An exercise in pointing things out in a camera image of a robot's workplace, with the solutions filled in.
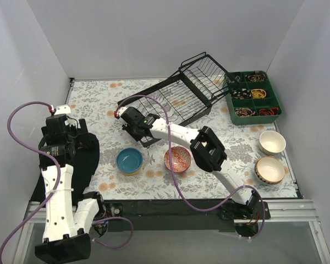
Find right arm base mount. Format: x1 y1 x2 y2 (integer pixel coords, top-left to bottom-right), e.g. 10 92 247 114
219 201 271 239

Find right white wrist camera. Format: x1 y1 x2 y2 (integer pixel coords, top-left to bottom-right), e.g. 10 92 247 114
113 107 128 119

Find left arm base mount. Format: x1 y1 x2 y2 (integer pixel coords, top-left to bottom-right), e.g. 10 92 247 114
84 200 124 240

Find yellow bands in tray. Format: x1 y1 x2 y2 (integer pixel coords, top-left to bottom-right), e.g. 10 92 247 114
250 89 267 99

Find green compartment organizer tray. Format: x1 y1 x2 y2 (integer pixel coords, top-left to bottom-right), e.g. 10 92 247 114
225 70 283 125

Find red patterned bowl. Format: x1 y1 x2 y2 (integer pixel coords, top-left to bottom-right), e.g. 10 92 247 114
171 146 192 174

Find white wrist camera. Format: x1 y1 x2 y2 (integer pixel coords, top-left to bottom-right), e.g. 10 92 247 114
49 104 71 115
113 107 128 119

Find white bowl far right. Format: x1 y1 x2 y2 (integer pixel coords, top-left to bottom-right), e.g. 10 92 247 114
259 130 286 155

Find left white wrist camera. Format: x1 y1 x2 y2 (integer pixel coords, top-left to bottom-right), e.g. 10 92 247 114
49 104 71 115

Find blue ceramic bowl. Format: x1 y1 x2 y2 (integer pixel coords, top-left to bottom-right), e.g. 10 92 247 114
116 147 144 172

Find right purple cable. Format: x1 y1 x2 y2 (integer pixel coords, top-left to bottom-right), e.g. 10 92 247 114
117 95 266 239

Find white bowl patterned rim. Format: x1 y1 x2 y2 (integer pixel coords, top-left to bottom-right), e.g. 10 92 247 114
254 156 285 184

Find yellow bowl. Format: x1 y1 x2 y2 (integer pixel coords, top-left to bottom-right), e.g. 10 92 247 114
120 170 140 176

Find black front base bar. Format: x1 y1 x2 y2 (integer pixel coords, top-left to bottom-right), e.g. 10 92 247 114
104 199 235 233

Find black wire dish rack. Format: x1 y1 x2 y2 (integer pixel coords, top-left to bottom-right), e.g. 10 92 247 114
117 52 234 149

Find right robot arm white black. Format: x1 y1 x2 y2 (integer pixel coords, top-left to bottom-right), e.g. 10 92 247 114
114 107 261 219

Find red bands in tray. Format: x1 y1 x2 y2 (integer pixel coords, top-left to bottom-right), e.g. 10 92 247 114
258 107 279 116

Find aluminium frame rail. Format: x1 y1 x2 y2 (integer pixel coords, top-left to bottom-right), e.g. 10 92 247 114
23 199 330 264

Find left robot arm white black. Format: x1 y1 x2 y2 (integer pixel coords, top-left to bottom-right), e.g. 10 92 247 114
35 114 106 263

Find black cloth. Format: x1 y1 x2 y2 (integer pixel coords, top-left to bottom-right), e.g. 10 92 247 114
30 131 101 203

